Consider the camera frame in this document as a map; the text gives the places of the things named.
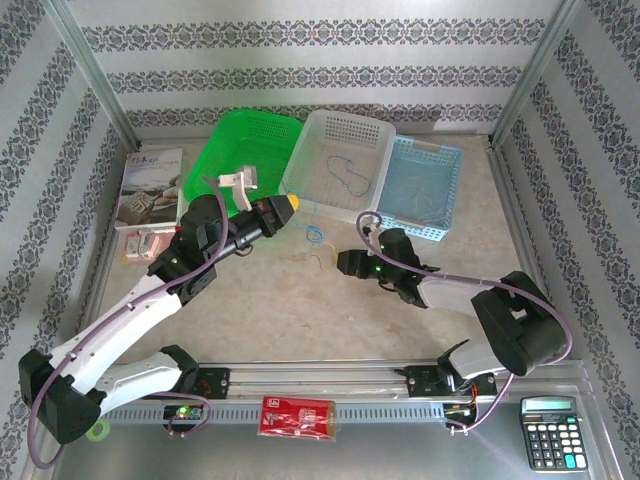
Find blue cable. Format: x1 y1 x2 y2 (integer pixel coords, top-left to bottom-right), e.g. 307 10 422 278
291 187 327 247
326 155 372 198

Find white cable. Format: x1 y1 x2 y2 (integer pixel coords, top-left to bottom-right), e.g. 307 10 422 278
398 196 452 225
393 171 447 202

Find light blue plastic basket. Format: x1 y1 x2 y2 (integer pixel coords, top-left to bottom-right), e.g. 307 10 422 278
374 134 465 243

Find pink item in clear pack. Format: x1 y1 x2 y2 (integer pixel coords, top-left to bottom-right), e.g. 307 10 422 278
122 230 174 267

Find book with photo cover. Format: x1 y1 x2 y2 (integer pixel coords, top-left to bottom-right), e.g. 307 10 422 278
114 145 185 231

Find white plastic basket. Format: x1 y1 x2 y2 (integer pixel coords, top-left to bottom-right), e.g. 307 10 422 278
279 109 398 225

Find green plastic basket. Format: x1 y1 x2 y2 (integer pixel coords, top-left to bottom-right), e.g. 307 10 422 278
182 108 305 222

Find small circuit board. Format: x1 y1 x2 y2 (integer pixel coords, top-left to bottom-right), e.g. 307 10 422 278
164 403 204 422
443 399 477 418

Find red packet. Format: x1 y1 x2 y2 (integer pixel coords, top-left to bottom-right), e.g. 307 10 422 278
257 395 339 444

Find green tape roll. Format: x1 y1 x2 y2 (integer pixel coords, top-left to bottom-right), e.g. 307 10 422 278
85 418 112 444

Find black calculator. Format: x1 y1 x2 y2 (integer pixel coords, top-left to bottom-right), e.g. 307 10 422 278
519 396 589 473

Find aluminium frame side rail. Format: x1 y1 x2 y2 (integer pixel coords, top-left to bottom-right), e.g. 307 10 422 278
486 143 559 327

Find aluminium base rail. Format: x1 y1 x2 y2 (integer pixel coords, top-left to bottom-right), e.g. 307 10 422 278
197 358 586 402

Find grey slotted cable duct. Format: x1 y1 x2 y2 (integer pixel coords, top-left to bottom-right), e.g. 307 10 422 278
102 402 451 427

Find purple right arm camera cable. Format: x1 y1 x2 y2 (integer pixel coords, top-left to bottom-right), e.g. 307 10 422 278
355 211 574 436

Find purple arm camera cable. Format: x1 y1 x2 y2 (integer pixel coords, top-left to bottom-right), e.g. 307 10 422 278
355 211 574 436
27 175 231 470

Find aluminium frame post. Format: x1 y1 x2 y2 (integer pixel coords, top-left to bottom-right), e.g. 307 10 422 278
488 0 584 147

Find purple left arm camera cable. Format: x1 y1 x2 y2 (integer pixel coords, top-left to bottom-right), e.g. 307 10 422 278
27 175 231 470

